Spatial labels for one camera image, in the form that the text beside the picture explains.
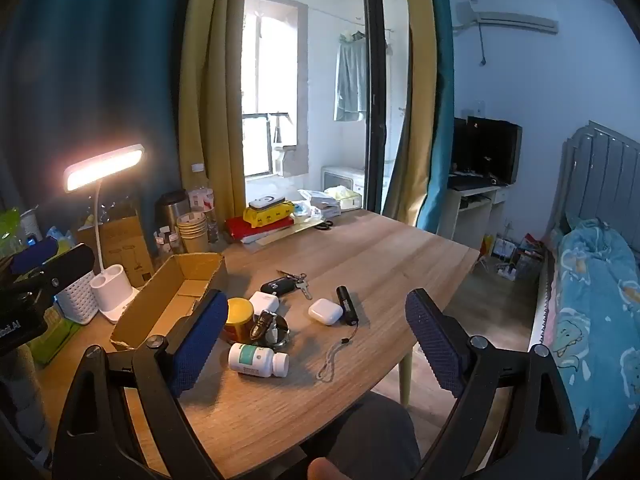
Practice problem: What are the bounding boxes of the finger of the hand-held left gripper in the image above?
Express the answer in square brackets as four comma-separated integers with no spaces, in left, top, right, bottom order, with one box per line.
[11,236,60,276]
[30,244,96,292]

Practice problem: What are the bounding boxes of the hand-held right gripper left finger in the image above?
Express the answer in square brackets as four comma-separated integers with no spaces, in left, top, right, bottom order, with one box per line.
[52,289,230,480]

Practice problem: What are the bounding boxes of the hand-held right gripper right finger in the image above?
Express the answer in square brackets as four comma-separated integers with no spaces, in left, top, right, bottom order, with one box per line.
[405,287,586,480]

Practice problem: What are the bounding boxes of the yellow lid red can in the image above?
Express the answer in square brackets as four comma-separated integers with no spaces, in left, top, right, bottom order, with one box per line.
[223,298,256,344]

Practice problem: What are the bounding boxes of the white pill bottle green label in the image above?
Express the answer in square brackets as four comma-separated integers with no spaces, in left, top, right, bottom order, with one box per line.
[228,342,290,378]

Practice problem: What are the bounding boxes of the cardboard box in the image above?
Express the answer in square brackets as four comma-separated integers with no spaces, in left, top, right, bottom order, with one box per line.
[110,252,228,352]

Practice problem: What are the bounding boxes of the white power adapter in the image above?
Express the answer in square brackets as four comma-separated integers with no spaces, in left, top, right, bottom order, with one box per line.
[248,291,280,317]

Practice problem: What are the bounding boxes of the black flashlight with lanyard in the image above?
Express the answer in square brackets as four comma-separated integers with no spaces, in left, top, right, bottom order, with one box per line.
[318,285,362,383]

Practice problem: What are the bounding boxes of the metal keys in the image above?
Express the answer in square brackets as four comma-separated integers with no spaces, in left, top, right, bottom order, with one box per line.
[277,270,313,301]

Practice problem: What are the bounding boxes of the white earbuds case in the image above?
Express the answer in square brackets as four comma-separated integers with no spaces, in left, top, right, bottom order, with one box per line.
[308,299,344,323]

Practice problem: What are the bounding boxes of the person's left forearm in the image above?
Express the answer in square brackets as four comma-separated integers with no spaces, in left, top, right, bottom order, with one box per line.
[0,346,42,456]

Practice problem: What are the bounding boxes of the blue tissue pack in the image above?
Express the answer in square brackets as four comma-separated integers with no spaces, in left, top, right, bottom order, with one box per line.
[46,226,77,253]

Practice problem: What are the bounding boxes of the green plastic packet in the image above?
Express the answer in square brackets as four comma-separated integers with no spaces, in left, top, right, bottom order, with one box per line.
[27,307,83,367]

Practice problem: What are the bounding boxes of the white woven plastic basket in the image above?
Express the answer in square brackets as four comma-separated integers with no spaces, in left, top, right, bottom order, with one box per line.
[52,270,99,325]

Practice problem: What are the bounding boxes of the white desk lamp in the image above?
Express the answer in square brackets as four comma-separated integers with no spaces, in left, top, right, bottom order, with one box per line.
[63,144,146,325]

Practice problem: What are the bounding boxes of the brown lamp packaging box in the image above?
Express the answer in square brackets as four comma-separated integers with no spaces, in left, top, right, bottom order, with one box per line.
[75,210,156,289]

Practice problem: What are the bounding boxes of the glass jar with floral print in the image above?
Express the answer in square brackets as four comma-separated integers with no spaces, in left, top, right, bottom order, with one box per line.
[152,227,184,261]

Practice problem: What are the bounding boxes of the stack of brown paper cups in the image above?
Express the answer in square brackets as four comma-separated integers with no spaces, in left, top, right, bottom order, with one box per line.
[176,211,210,254]

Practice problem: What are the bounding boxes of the person's leg in dark shorts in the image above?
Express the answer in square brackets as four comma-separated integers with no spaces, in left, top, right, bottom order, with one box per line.
[299,392,422,480]

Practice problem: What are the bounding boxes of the steel thermos cup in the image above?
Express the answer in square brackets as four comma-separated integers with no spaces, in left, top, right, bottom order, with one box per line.
[157,191,189,234]

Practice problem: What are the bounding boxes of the floor clutter of bags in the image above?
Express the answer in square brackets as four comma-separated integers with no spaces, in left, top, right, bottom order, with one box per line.
[481,232,547,282]

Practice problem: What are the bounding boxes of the red flat package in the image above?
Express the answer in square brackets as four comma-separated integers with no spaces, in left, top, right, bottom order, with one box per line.
[225,214,296,242]

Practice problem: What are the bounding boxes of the yellow wipes packet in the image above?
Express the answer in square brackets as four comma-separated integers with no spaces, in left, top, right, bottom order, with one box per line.
[243,201,295,226]

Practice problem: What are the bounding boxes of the clear water bottle red label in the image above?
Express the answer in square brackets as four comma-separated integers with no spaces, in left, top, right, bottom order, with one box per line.
[189,162,217,222]

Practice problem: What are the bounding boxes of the white television desk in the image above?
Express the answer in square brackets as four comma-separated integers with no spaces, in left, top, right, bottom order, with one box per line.
[444,180,510,242]

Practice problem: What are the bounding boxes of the white plastic bags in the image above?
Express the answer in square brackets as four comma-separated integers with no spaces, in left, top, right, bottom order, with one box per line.
[295,186,362,222]

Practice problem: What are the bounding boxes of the black television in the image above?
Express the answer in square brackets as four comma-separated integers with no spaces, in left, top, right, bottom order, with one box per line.
[451,116,524,187]

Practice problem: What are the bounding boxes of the dark blue curtain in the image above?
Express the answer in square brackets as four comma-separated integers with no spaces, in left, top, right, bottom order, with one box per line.
[0,0,193,226]

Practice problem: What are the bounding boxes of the teal curtain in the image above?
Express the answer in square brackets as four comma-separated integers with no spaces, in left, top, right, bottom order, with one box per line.
[415,0,457,235]

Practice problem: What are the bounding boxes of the yellow curtain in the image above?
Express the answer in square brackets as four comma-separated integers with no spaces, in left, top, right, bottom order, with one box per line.
[382,0,442,221]
[177,0,249,221]

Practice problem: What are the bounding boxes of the grey bed headboard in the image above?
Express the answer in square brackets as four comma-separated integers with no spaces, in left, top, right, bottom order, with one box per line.
[547,120,640,246]

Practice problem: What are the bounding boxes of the hanging grey garment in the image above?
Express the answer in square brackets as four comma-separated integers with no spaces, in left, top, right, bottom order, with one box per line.
[332,30,369,124]

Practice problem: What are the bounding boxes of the white air conditioner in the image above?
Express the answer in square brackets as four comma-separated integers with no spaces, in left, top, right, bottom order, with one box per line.
[454,0,560,37]

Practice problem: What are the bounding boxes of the black sliding door frame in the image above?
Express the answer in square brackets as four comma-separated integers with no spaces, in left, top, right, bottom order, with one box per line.
[361,0,407,216]

